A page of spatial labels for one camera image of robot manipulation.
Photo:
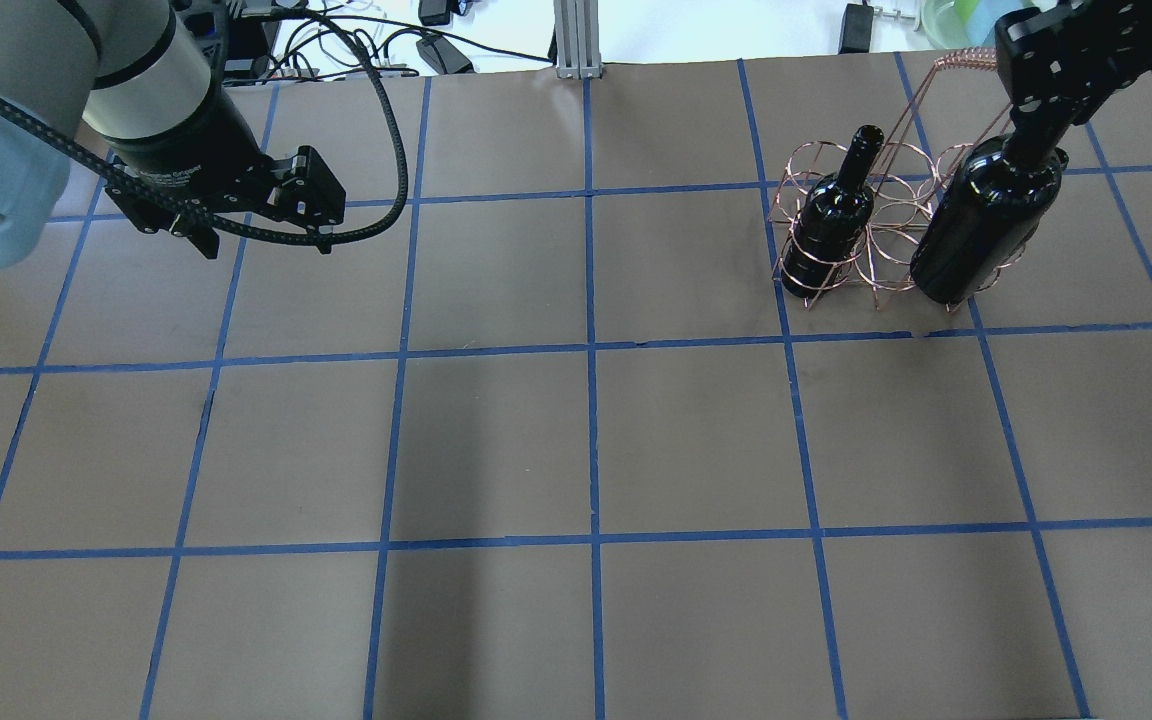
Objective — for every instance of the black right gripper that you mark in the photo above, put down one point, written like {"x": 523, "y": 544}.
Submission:
{"x": 1086, "y": 62}

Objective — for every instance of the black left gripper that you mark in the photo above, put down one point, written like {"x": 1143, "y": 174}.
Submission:
{"x": 198, "y": 143}

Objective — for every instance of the dark glass wine bottle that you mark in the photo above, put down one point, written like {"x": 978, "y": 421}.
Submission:
{"x": 992, "y": 205}

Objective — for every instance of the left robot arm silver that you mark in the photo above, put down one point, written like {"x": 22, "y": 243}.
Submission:
{"x": 133, "y": 73}

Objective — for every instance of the dark bottle in basket near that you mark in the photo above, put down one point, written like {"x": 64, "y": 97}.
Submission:
{"x": 829, "y": 224}

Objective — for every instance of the green glass bowl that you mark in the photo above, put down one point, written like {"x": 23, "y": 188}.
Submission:
{"x": 956, "y": 24}

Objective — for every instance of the black power adapter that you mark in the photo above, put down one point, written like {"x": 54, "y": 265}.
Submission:
{"x": 856, "y": 29}

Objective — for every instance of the copper wire wine basket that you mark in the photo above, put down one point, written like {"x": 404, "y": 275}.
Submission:
{"x": 904, "y": 182}

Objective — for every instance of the aluminium frame post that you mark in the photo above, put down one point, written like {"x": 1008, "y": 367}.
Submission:
{"x": 576, "y": 32}

